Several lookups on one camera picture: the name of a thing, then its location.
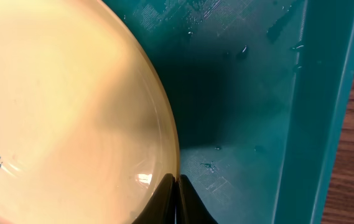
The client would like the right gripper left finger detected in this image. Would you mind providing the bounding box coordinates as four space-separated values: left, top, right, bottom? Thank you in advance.
133 174 175 224

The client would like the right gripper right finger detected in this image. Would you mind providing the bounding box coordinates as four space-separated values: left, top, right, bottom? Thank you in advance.
176 175 218 224

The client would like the yellow-rimmed plate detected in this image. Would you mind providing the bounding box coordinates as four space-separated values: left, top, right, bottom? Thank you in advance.
0 0 179 223

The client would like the teal plastic tray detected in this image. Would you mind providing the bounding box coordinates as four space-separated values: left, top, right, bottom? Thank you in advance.
106 0 354 223

